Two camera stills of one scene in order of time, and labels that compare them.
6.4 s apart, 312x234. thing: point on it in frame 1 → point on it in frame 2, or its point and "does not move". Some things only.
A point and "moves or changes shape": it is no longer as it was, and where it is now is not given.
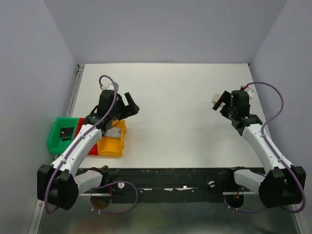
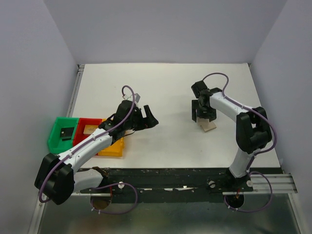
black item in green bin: [66, 133] does not move
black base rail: [171, 185] does not move
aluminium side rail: [80, 69] does not move
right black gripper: [226, 98] → [211, 114]
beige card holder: [216, 97] moves or changes shape
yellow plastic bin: [110, 146] does not move
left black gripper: [132, 109] → [150, 121]
